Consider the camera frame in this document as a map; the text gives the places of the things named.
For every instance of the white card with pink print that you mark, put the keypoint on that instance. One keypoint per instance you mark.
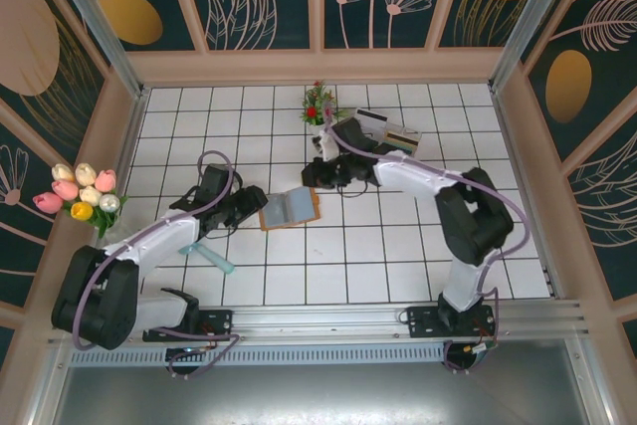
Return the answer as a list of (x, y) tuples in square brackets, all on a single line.
[(370, 117)]

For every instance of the gold card with magnetic stripe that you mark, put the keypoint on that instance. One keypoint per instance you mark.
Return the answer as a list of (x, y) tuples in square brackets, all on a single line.
[(400, 136)]

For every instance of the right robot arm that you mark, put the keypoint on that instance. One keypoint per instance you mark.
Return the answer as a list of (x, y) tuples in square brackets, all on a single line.
[(413, 178)]

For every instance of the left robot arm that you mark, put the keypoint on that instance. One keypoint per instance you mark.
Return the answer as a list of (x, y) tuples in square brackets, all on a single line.
[(154, 241)]

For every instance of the clear plastic tray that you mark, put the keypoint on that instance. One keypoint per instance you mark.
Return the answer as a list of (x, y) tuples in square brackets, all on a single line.
[(395, 124)]

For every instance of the potted plant with red flowers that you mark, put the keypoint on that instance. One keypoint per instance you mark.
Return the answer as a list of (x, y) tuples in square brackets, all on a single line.
[(314, 106)]

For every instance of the teal plastic tool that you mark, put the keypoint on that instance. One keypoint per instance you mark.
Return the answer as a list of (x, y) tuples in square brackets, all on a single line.
[(219, 262)]

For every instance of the white artificial tulip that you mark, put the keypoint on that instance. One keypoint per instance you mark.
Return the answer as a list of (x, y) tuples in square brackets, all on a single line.
[(85, 173), (63, 172), (90, 195), (108, 202)]

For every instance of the pink artificial tulip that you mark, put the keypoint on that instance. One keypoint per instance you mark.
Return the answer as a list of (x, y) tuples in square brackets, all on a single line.
[(47, 202), (105, 180), (65, 190)]

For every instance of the white flower vase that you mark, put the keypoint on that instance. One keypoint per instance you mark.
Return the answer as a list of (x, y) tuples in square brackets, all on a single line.
[(101, 232)]

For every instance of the yellow artificial tulip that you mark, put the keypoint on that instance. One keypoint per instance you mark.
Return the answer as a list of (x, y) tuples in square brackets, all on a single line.
[(81, 211)]

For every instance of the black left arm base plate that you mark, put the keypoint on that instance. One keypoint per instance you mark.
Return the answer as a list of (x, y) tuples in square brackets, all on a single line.
[(219, 320)]

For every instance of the aluminium mounting rail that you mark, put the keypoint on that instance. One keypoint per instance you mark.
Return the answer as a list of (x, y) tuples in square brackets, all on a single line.
[(318, 320)]

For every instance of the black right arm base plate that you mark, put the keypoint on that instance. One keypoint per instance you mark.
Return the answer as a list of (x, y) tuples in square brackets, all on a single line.
[(423, 320)]

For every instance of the aluminium frame post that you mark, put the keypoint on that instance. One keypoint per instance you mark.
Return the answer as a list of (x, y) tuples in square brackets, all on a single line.
[(106, 32), (530, 22)]

